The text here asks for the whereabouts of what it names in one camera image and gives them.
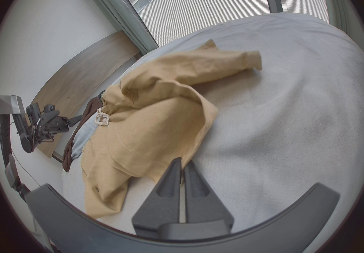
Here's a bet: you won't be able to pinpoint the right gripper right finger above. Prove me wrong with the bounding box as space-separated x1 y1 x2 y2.
182 160 234 234

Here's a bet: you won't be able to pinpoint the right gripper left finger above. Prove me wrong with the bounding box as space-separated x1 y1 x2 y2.
132 158 182 237

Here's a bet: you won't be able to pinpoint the tan shorts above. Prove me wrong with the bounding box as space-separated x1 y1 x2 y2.
80 39 262 218

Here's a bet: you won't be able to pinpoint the bed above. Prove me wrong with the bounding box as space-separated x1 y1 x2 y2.
35 13 364 244

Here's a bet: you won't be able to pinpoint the brown garment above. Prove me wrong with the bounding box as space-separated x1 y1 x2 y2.
63 97 106 173

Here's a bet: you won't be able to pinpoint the pale blue garment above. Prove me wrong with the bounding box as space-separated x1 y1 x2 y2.
71 117 100 161

